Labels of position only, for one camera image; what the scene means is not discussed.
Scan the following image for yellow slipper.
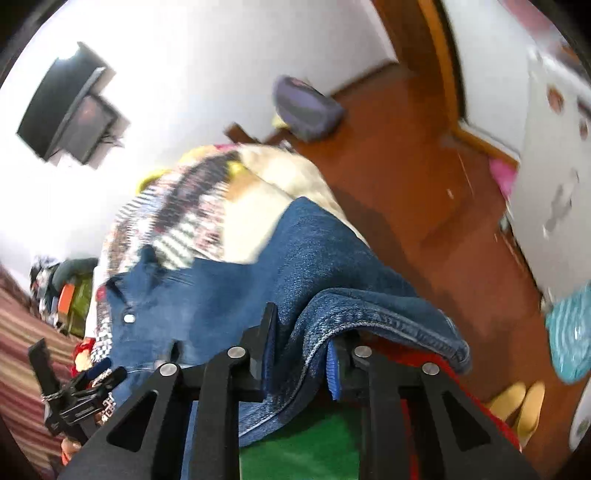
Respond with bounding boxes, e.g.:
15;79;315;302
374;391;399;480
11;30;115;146
485;382;527;421
515;382;546;445

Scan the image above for orange box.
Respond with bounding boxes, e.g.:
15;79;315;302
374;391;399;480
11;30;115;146
59;284;77;319

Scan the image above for black wall television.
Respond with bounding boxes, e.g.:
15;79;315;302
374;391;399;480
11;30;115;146
16;41;132;169

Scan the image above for red cloth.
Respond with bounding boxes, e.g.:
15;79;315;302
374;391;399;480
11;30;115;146
369;335;522;455

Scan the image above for white cabinet with stickers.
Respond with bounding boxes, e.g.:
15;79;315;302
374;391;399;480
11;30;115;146
508;39;591;301

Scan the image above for blue denim jeans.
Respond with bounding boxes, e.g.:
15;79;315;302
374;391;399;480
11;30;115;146
105;196;472;448

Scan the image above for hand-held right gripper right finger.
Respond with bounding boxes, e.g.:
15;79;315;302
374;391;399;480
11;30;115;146
325;332;541;480

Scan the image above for green cloth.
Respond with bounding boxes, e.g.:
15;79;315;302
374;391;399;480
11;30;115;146
239;399;362;480

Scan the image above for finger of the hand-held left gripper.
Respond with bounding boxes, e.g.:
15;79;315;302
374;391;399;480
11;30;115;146
68;364;128;403
28;338;62;403

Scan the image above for pink cloth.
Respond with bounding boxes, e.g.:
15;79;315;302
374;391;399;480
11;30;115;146
488;157;519;200

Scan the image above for wooden door frame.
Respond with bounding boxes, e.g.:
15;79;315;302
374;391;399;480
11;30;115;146
418;0;522;164

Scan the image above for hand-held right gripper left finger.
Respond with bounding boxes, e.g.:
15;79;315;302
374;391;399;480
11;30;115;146
58;302;279;480

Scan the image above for red plush toy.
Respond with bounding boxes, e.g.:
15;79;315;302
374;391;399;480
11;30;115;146
71;338;100;372

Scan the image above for grey purple backpack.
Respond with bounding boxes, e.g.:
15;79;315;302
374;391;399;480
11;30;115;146
271;75;345;142

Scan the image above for teal patterned cloth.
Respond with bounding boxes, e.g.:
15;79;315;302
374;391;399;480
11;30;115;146
545;284;591;385

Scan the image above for grey plush cushion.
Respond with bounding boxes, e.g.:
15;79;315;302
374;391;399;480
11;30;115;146
50;257;100;289

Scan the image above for patchwork printed bedspread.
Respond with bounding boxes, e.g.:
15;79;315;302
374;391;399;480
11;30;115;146
95;143;370;365

